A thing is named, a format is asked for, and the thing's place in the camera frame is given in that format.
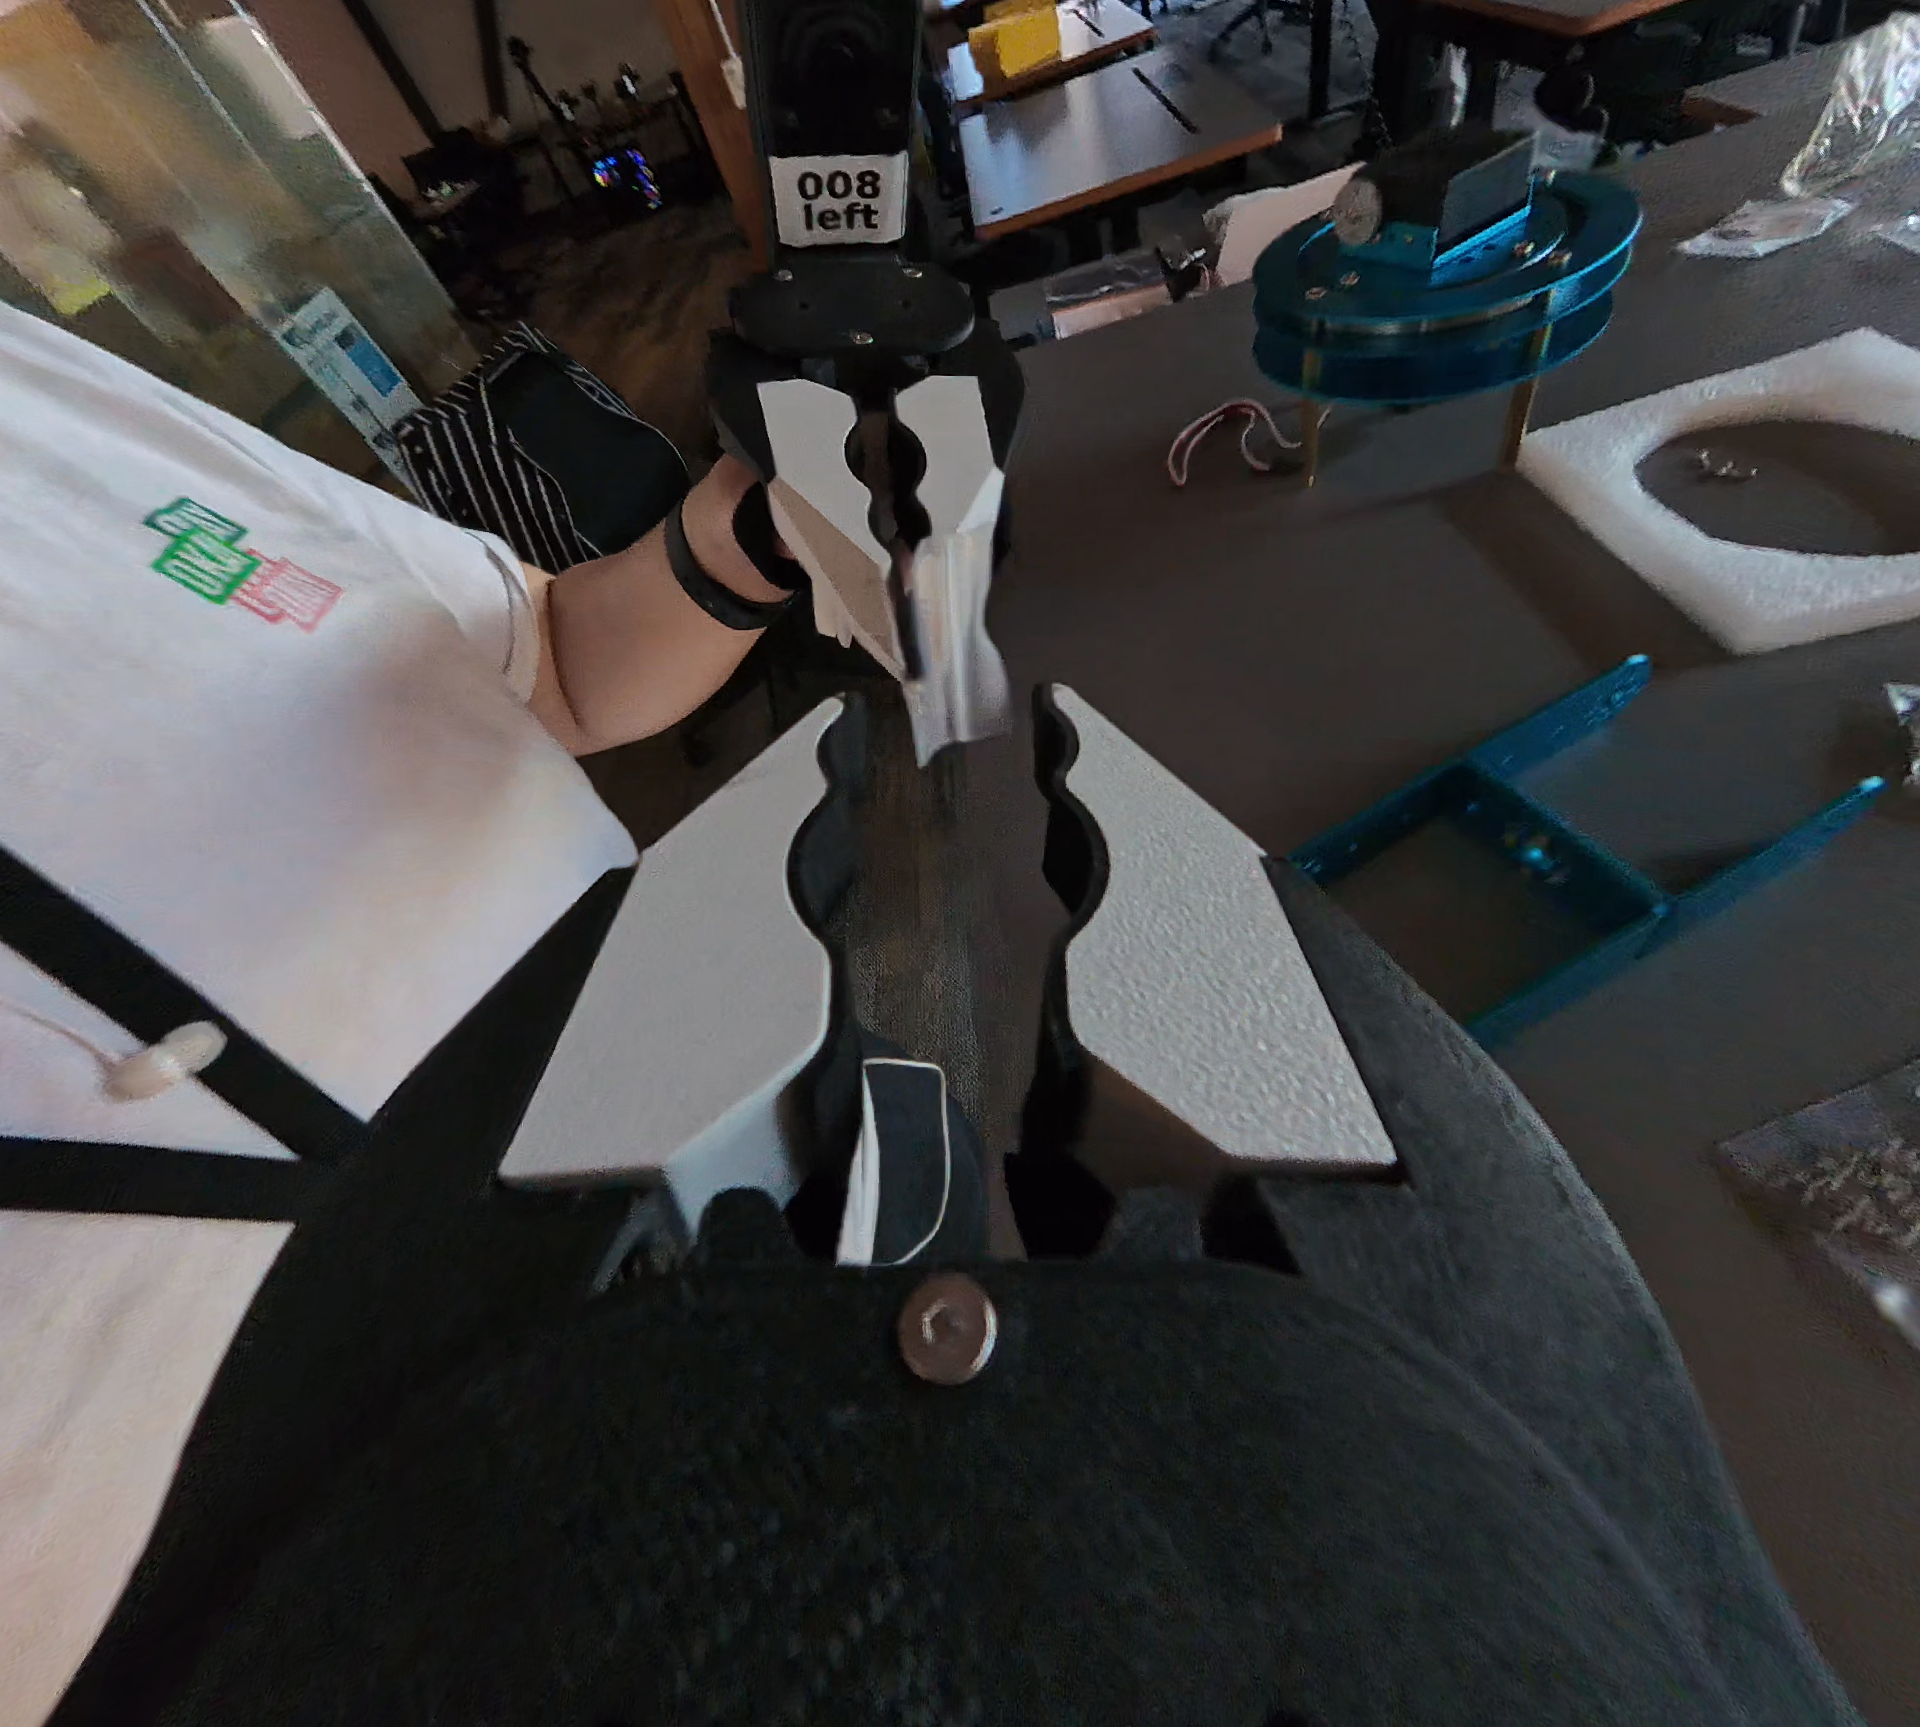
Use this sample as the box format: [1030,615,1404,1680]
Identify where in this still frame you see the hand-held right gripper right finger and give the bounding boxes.
[1008,681,1399,1260]

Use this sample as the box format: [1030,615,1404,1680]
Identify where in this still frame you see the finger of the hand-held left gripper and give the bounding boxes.
[756,381,921,681]
[882,373,1008,559]

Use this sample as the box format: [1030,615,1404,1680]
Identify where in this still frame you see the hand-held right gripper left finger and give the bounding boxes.
[497,695,871,1262]

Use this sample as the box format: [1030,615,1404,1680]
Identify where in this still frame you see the blue round robot arm base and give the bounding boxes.
[1247,125,1648,491]

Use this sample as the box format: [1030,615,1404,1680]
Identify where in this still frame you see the pile of small screw bags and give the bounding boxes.
[1675,193,1920,1322]

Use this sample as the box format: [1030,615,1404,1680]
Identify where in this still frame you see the person's left forearm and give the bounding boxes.
[528,511,760,761]

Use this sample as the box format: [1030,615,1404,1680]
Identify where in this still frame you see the dark grey desk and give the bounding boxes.
[832,31,1920,1727]

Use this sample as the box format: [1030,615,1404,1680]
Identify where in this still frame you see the person's left hand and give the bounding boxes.
[677,459,803,631]

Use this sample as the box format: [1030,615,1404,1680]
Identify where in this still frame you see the dark office chair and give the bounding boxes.
[494,347,691,559]

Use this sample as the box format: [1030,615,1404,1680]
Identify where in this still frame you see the person's black shoe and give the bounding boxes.
[832,1028,995,1266]

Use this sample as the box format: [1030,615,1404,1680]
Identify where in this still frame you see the yellow plastic box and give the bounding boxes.
[965,0,1068,81]

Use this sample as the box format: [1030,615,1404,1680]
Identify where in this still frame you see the striped jacket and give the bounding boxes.
[393,321,609,573]

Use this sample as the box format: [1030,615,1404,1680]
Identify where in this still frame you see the open white cardboard box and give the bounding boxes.
[1204,171,1367,291]

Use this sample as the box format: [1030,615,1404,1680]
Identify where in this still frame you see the white foam pad with hole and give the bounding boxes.
[1514,323,1920,655]

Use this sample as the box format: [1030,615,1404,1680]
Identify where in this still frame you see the crumpled clear plastic wrap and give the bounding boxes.
[1781,9,1920,201]

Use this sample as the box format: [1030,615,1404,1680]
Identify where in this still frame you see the red white servo cable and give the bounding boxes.
[1166,395,1309,483]

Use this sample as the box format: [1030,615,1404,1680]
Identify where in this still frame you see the blue metal U bracket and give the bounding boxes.
[1286,653,1889,1052]

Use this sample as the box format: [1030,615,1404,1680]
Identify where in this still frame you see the white cord toggle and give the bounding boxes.
[101,1018,229,1100]

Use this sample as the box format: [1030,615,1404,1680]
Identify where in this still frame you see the black chest harness strap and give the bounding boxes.
[0,841,377,1220]

